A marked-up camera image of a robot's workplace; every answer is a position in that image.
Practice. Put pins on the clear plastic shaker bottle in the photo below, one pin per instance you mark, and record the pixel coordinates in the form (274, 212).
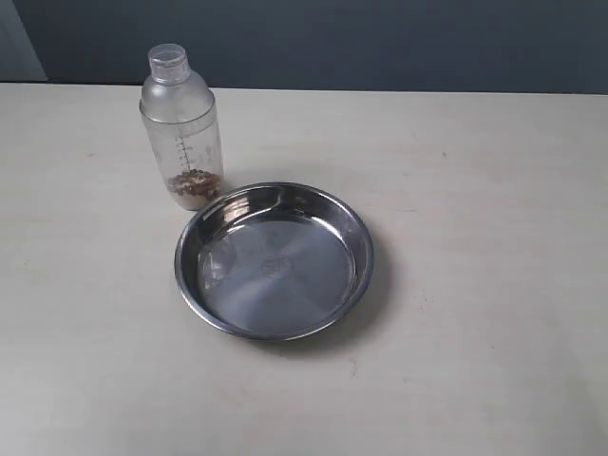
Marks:
(179, 113)

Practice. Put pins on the round stainless steel tray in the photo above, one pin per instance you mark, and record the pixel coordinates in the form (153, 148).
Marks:
(274, 261)

